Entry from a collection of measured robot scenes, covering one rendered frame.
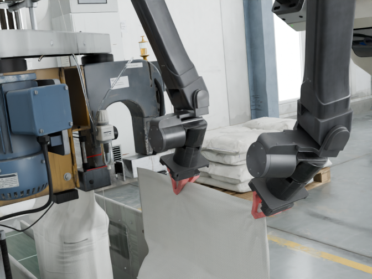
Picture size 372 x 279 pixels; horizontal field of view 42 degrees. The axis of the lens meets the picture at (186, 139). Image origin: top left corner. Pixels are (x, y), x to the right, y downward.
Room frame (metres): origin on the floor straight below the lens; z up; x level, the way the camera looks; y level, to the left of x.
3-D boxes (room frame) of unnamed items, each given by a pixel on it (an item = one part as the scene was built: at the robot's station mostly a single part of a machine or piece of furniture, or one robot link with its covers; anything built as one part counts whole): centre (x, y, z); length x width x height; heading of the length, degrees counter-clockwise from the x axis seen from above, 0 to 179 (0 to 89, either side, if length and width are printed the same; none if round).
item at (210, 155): (4.26, -0.38, 0.44); 0.66 x 0.42 x 0.14; 30
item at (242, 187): (4.24, -0.38, 0.20); 0.66 x 0.44 x 0.12; 36
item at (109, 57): (1.36, 0.22, 1.35); 0.09 x 0.09 x 0.03
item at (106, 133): (1.23, 0.21, 1.14); 0.05 x 0.04 x 0.16; 126
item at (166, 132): (1.01, 0.01, 1.21); 0.11 x 0.09 x 0.12; 126
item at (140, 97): (1.44, 0.24, 1.21); 0.30 x 0.25 x 0.30; 36
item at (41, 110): (0.95, 0.28, 1.25); 0.10 x 0.08 x 0.12; 151
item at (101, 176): (1.26, 0.26, 1.04); 0.08 x 0.06 x 0.05; 126
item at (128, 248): (1.96, 0.28, 0.54); 1.05 x 0.02 x 0.41; 36
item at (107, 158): (1.22, 0.21, 1.11); 0.03 x 0.03 x 0.06
